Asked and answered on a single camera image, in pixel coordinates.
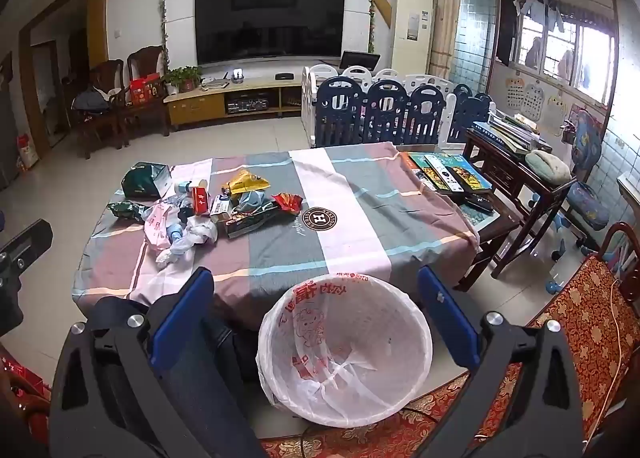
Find wall chart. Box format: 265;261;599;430
505;77;525;110
544;95;569;137
523;83;546;115

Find grey soft hat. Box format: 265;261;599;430
525;149;572;185

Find beige patterned curtain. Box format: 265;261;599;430
426;0;463;80

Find striped pink grey tablecloth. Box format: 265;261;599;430
72;142;481;334

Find trash bin with white liner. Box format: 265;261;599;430
256;273;433;429

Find red crumpled wrapper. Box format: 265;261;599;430
272;192;304;216

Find dark wooden side table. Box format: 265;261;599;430
452;129;577;291

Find black remote control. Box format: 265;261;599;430
445;167;474;195

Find black hanging garment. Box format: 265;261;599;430
496;0;519;67

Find yellow wooden TV cabinet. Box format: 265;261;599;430
165;76;311;129

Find pink printed packet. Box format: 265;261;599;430
144;203;176;247

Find stack of books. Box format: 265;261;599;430
472;111;552;157

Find white cable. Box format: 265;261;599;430
580;278;627;441

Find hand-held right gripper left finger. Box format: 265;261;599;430
50;267;266;458

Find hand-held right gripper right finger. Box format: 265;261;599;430
400;267;586;458

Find red gift box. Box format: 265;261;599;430
129;73;162;106

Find white standing air conditioner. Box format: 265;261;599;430
390;0;434;78

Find row of picture books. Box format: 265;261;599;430
400;152;494;195

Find black monitor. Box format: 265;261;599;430
340;51;381;76

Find white navy playpen fence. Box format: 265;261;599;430
301;65;497;149

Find yellow snack bag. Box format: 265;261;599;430
223;169;271;197

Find large black television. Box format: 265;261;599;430
194;0;347;66

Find wooden sofa armrest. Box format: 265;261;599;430
596;221;640;265

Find dark bag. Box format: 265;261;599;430
72;88;112;112

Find white blue medicine box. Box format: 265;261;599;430
210;195;233;224

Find blue patterned child chair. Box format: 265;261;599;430
549;107;612;261

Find white plastic bag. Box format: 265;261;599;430
155;215;219;266

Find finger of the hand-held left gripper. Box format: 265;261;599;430
0;219;53;339

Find green red foil snack bag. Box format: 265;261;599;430
223;205;287;239

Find green snack packet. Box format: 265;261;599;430
107;201;148;222

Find red white sack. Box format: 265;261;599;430
16;134;40;169

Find potted green plant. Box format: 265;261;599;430
165;67;203;93

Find pale blue hanging shirts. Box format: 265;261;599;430
519;0;567;35

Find dark green tissue pack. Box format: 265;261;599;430
121;161;173;199

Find white remote control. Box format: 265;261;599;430
429;155;454;190

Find black stereo amplifier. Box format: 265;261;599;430
226;92;274;114

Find blue face mask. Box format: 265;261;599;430
234;189;272;214

